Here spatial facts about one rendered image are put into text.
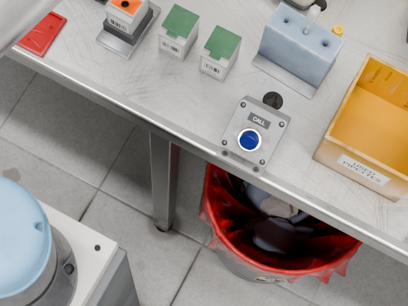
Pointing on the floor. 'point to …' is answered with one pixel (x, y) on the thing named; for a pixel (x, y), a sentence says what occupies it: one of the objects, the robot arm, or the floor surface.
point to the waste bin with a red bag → (337, 236)
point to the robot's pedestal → (116, 284)
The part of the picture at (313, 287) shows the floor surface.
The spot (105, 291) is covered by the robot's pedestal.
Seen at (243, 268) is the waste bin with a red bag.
